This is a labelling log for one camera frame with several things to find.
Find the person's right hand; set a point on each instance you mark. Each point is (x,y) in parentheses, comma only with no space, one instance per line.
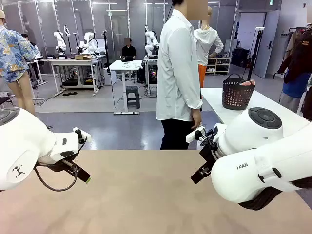
(197,118)

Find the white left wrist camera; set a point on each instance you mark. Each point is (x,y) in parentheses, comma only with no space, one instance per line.
(84,135)

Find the person in white shirt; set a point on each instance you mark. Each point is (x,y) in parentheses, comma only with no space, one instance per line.
(175,73)

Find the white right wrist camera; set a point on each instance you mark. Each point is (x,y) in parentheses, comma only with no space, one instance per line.
(192,136)

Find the seated person in black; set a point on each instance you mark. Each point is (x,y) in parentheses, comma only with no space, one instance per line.
(129,51)

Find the white robot workstation desk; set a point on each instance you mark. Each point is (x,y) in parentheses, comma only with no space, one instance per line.
(150,58)

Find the black folding chair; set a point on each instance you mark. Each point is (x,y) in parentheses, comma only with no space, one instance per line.
(5,100)

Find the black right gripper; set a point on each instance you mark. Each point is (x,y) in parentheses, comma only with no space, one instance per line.
(209,156)

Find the black bags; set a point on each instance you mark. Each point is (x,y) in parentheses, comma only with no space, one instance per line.
(240,57)

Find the cardboard box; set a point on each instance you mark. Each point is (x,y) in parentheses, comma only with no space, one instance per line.
(83,57)

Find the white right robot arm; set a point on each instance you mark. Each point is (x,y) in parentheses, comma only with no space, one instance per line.
(243,175)

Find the black stand with white top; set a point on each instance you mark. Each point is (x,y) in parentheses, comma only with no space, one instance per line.
(254,53)

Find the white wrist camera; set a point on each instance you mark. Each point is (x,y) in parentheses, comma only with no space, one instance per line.
(192,136)
(84,135)

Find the wooden shoe shelf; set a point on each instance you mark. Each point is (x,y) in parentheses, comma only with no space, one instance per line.
(219,65)

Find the white standing desk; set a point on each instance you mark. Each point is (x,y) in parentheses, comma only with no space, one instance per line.
(125,64)

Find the white side table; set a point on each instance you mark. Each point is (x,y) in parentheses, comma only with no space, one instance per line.
(214,100)

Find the pink towel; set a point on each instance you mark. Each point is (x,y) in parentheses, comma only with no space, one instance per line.
(247,83)

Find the black perforated laundry basket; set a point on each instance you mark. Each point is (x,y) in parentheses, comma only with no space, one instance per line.
(237,97)

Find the long white workbench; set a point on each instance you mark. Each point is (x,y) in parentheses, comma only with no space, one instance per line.
(73,61)

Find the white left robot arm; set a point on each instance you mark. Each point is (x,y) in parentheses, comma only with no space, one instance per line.
(24,146)

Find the black camera tripod pole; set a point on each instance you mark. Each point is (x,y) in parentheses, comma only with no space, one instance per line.
(105,48)

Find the grey plastic stool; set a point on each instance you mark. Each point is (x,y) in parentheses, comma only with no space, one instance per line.
(132,96)

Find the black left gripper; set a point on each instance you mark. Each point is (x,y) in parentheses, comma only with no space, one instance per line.
(53,166)

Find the mannequin in white hoodie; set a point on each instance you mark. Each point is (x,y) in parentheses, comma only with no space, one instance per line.
(207,44)

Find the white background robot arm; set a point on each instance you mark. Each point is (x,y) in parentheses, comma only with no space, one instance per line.
(59,44)
(151,42)
(87,44)

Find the mannequin in floral shirt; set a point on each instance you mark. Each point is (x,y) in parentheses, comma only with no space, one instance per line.
(14,53)

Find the person's right forearm white sleeve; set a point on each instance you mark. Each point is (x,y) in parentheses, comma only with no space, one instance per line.
(192,97)

